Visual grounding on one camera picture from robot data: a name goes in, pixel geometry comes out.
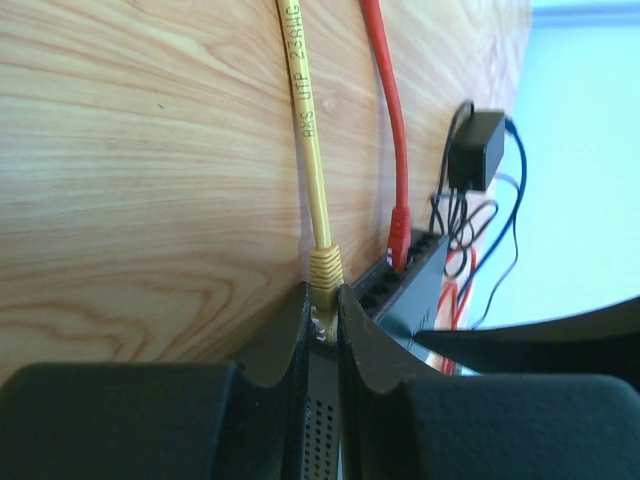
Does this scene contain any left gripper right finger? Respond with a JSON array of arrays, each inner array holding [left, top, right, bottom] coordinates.
[[338, 287, 639, 479]]

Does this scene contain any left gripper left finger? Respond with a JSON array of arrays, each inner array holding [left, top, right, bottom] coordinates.
[[1, 283, 311, 479]]

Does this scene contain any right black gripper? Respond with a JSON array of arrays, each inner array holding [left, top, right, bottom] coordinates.
[[414, 297, 639, 378]]

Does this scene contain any black network switch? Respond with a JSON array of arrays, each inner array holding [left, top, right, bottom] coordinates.
[[299, 229, 447, 479]]

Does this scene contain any yellow ethernet cable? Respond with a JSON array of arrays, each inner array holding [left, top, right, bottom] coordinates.
[[275, 0, 345, 346]]

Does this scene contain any black power adapter right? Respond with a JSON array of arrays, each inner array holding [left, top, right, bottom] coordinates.
[[447, 110, 506, 192]]

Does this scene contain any orange ethernet cable upper loop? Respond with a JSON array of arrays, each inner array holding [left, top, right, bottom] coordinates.
[[437, 247, 476, 331]]

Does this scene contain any blue cable right side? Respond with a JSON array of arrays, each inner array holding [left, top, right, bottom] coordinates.
[[457, 117, 529, 329]]

